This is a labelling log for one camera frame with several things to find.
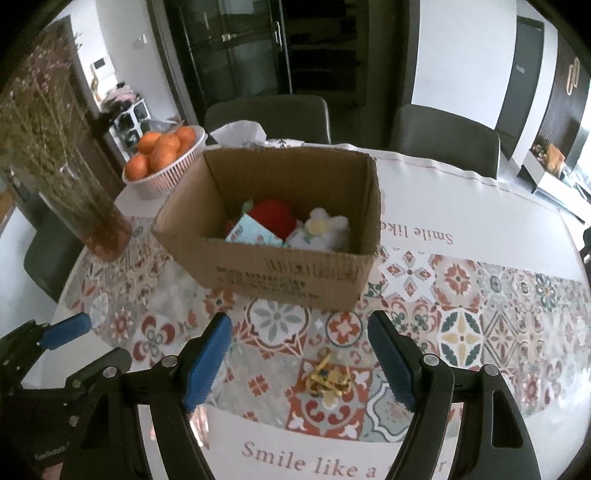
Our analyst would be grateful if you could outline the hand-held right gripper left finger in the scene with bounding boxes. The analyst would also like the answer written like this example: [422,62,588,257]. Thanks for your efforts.
[69,312,234,480]

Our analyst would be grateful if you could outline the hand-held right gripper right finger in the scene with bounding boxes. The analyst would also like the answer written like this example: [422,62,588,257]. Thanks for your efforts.
[367,310,541,480]

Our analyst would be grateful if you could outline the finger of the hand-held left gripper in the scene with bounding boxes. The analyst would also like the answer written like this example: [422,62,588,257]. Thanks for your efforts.
[0,312,92,374]
[65,348,133,394]

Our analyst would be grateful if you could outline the gold candy wrapper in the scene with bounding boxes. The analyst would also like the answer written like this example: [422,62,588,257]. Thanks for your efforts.
[305,354,353,399]

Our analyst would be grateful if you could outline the brown cardboard box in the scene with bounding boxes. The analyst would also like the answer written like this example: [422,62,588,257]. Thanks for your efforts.
[151,144,383,311]

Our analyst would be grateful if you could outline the teal tissue packet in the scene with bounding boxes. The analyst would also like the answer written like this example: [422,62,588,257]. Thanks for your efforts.
[225,215,285,248]

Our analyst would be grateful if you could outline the white plush toy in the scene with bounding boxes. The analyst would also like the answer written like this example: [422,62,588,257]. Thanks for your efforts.
[285,208,351,253]

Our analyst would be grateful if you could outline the red strawberry plush toy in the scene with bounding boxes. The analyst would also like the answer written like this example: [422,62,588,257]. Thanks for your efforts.
[225,198,298,241]

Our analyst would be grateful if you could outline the person's left hand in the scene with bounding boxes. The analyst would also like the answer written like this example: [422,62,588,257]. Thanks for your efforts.
[190,406,212,451]

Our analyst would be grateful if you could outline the grey dining chair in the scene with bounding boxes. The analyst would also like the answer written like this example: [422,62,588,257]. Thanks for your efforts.
[23,215,86,304]
[204,95,332,144]
[388,104,501,179]

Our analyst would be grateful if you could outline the glass vase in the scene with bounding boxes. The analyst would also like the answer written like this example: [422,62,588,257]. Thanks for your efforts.
[39,175,134,262]

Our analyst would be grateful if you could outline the white plastic fruit basket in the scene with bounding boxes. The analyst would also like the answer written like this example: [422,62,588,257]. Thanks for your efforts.
[122,126,208,200]

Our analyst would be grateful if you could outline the dried flower bunch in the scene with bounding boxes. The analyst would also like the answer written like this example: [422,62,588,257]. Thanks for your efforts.
[0,21,116,241]

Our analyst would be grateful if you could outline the white shoe rack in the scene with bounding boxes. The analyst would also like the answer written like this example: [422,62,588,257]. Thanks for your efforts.
[98,83,151,149]

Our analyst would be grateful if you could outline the white tissue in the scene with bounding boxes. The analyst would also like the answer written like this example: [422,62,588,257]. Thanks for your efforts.
[210,121,269,148]

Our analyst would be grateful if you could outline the low white media cabinet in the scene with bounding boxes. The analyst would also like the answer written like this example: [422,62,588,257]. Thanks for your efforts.
[517,147,591,219]

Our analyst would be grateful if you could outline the orange paper bag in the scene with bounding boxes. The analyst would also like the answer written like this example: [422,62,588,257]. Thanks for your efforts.
[544,144,567,175]

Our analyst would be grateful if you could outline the dark grey door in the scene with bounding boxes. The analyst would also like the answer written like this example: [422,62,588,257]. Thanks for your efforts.
[496,16,546,149]

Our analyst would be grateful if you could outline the dark framed glass doors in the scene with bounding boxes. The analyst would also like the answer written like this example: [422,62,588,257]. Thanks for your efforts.
[147,0,419,121]

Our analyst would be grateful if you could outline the gold wall ornament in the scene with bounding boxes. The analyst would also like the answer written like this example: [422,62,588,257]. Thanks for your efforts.
[565,58,582,96]

